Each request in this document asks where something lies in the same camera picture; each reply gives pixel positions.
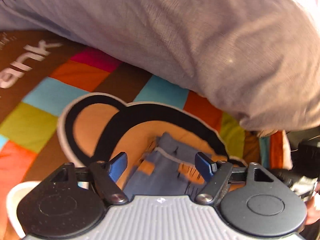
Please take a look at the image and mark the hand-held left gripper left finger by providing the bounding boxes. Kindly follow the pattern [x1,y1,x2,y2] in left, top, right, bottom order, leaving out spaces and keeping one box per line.
[49,151,130,205]

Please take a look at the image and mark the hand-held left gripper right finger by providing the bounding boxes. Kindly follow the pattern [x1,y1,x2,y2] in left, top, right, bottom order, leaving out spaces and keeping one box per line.
[194,151,276,205]

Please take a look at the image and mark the blue car print pants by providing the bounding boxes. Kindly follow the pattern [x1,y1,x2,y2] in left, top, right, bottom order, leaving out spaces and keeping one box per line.
[123,131,213,197]

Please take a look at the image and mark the person's right hand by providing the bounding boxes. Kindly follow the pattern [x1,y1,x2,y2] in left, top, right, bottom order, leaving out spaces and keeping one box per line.
[306,196,320,226]

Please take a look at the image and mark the white fluffy cloth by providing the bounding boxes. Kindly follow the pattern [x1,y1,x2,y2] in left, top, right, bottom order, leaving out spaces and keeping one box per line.
[281,130,293,169]

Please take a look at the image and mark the brown colourful printed blanket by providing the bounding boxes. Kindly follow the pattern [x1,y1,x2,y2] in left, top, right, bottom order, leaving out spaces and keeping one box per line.
[0,30,293,240]

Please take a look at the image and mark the grey pillow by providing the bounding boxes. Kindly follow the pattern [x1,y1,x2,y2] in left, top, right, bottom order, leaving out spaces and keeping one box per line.
[0,0,320,137]

